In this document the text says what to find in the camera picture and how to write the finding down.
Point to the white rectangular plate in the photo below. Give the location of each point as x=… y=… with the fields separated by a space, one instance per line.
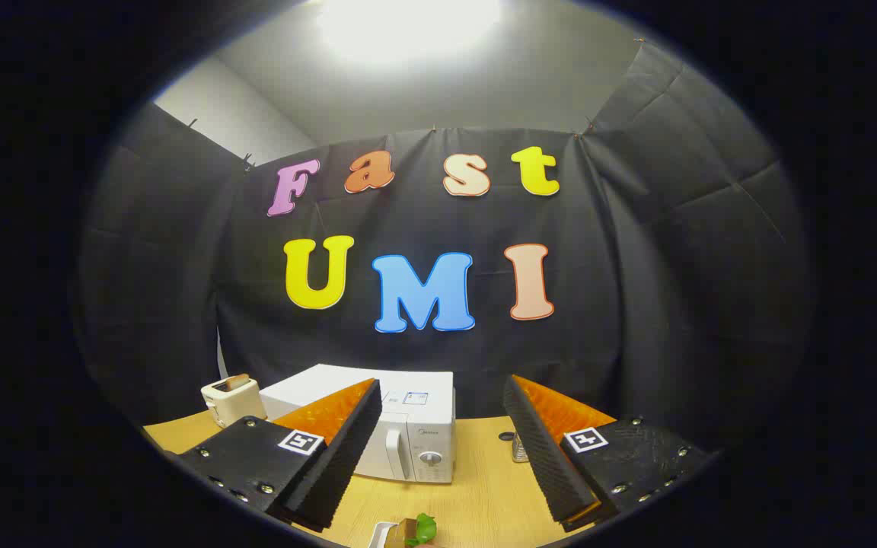
x=382 y=534

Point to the white microwave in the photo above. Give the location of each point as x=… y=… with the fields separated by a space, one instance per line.
x=427 y=422

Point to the toast slice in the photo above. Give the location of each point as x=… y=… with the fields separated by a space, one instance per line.
x=237 y=381

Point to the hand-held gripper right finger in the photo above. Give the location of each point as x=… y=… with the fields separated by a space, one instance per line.
x=545 y=457

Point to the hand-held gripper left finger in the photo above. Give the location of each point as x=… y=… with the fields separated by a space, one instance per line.
x=347 y=449

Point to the metal mesh cup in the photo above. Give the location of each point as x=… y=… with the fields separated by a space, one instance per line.
x=521 y=450

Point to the black backdrop cloth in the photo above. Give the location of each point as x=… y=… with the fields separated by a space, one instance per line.
x=636 y=304

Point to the white toaster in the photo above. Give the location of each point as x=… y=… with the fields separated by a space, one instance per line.
x=234 y=403

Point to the brown bread lettuce sandwich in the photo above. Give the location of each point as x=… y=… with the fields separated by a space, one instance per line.
x=417 y=529

